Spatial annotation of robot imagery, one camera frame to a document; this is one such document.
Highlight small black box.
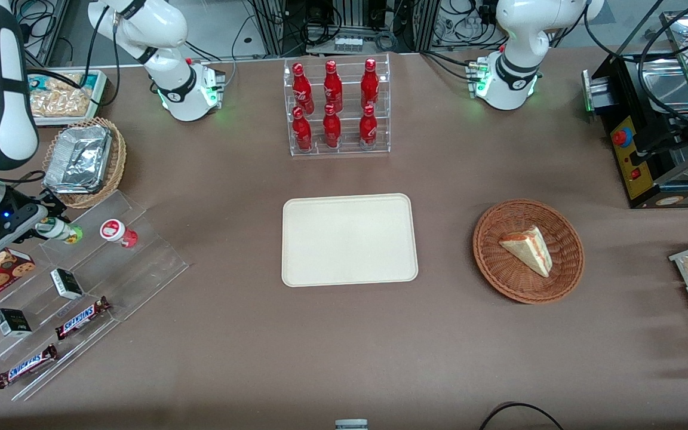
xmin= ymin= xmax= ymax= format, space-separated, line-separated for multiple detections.
xmin=0 ymin=308 xmax=33 ymax=338
xmin=50 ymin=269 xmax=84 ymax=300

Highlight red gum bottle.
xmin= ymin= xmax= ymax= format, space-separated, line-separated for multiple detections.
xmin=100 ymin=219 xmax=138 ymax=248

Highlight red cola bottle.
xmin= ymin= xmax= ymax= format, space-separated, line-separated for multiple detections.
xmin=322 ymin=104 xmax=342 ymax=149
xmin=361 ymin=58 xmax=380 ymax=111
xmin=292 ymin=106 xmax=313 ymax=151
xmin=359 ymin=104 xmax=378 ymax=150
xmin=324 ymin=60 xmax=343 ymax=114
xmin=292 ymin=62 xmax=315 ymax=115

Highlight aluminium foil container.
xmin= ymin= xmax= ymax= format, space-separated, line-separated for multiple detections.
xmin=44 ymin=124 xmax=113 ymax=195

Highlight clear acrylic stepped display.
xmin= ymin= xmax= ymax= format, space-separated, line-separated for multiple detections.
xmin=0 ymin=190 xmax=191 ymax=402

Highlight white plastic snack bin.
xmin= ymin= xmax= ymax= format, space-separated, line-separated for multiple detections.
xmin=25 ymin=69 xmax=108 ymax=127

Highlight Snickers chocolate bar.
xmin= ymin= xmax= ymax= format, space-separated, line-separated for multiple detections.
xmin=54 ymin=296 xmax=112 ymax=341
xmin=0 ymin=344 xmax=59 ymax=390

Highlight clear peanut snack bag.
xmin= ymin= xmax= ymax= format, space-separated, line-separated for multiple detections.
xmin=45 ymin=73 xmax=83 ymax=92
xmin=29 ymin=88 xmax=93 ymax=118

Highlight round brown wicker basket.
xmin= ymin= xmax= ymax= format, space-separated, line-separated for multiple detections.
xmin=472 ymin=199 xmax=585 ymax=305

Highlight cream plastic tray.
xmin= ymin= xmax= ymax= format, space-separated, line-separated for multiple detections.
xmin=282 ymin=193 xmax=419 ymax=288

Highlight clear acrylic bottle rack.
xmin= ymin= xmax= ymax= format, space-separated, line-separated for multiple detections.
xmin=283 ymin=53 xmax=391 ymax=157

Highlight green gum bottle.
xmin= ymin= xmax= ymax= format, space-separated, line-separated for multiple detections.
xmin=35 ymin=217 xmax=83 ymax=245

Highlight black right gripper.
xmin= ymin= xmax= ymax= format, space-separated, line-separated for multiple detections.
xmin=0 ymin=190 xmax=69 ymax=251

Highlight light tan wicker basket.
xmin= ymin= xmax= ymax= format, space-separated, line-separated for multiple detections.
xmin=41 ymin=117 xmax=127 ymax=209

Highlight black cable loop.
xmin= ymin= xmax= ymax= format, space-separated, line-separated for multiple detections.
xmin=478 ymin=402 xmax=566 ymax=430

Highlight triangular sandwich wedge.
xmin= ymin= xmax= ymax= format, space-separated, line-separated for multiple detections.
xmin=499 ymin=225 xmax=554 ymax=278

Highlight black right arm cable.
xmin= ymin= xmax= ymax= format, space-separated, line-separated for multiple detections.
xmin=0 ymin=162 xmax=47 ymax=185

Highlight black conveyor toaster machine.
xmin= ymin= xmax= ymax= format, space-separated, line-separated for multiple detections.
xmin=582 ymin=0 xmax=688 ymax=210

